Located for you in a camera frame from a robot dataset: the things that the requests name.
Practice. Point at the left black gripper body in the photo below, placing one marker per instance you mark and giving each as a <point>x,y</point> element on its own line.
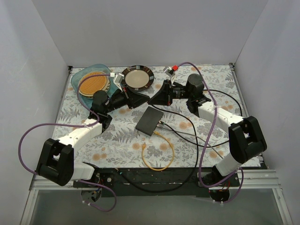
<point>128,98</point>

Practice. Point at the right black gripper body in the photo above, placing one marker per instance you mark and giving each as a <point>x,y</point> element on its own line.
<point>168,93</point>

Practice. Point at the black network switch box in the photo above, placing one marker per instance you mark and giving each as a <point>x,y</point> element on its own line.
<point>149,121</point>

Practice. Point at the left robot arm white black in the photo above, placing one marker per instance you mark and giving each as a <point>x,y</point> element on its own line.
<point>56,162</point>

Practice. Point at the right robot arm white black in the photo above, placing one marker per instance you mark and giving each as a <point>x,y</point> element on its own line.
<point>246,139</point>

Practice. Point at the dark rimmed ceramic plate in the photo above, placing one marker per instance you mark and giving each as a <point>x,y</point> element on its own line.
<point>138,77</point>

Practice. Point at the orange woven round plate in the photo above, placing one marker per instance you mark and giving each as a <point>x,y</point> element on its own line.
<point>94,84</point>

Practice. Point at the blue plastic tray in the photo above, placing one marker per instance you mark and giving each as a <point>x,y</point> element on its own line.
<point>97,69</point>

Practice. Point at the floral tablecloth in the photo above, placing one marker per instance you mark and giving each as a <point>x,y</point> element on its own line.
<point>121,144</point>

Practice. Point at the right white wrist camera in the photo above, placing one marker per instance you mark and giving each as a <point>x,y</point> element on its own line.
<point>170,71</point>

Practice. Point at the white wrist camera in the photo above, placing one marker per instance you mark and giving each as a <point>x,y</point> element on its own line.
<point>117,79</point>
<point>170,71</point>

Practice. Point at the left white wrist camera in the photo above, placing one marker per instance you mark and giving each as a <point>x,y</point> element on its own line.
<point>117,79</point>

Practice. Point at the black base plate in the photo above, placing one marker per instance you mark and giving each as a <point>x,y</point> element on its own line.
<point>190,186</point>

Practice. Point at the aluminium frame rail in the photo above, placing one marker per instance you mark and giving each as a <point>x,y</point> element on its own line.
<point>142,177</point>

